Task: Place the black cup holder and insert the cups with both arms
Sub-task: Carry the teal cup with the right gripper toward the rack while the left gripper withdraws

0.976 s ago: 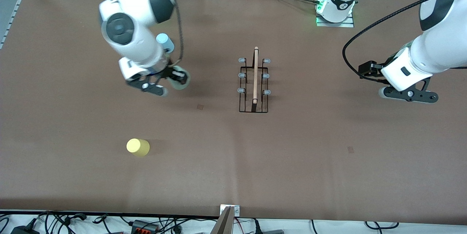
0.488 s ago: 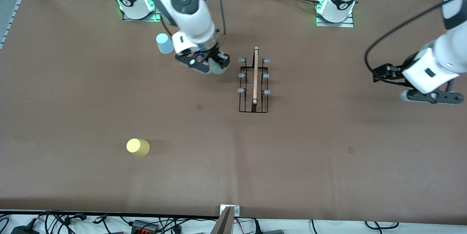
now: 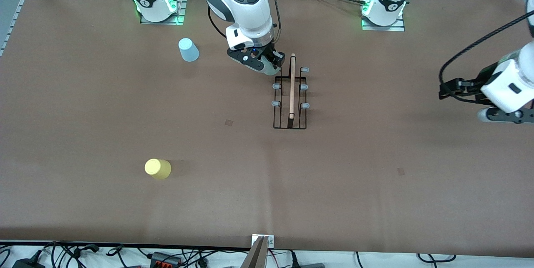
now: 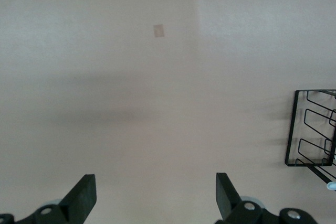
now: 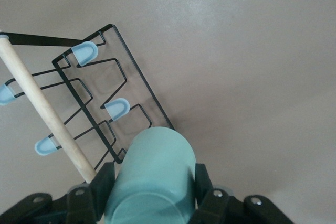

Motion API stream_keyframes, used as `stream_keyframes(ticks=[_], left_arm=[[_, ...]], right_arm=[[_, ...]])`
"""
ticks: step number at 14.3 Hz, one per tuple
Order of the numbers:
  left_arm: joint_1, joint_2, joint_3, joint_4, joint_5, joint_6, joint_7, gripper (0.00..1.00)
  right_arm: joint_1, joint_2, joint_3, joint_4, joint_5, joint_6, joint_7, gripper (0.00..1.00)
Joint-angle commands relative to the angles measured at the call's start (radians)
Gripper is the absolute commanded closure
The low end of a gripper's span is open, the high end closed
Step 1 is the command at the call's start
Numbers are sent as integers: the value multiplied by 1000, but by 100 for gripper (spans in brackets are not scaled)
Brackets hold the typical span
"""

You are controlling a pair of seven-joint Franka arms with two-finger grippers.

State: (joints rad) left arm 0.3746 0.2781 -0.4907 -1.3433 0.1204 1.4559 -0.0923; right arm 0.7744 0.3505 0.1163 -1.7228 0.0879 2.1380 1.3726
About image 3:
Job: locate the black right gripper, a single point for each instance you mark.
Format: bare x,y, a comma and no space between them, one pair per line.
270,53

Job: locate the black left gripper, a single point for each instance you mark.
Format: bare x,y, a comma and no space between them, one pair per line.
474,85

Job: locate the pale green cup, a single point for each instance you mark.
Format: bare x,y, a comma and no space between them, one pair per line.
275,70

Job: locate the yellow cup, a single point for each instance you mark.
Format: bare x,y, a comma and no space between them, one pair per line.
157,168

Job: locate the light blue cup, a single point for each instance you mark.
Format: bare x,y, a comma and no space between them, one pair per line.
188,51

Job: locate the black orange electronic box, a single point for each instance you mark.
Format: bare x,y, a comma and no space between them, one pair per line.
164,259

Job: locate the black power adapter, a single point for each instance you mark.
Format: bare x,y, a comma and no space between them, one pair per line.
27,264

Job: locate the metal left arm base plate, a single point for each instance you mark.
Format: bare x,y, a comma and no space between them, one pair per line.
384,28

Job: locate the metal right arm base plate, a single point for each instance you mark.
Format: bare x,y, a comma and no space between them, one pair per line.
182,5

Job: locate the silver metal bracket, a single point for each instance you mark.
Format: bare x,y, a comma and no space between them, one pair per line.
270,241

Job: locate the grey brown post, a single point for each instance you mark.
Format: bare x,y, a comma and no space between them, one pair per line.
254,259

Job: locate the perforated metal rail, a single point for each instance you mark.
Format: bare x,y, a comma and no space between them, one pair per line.
14,19

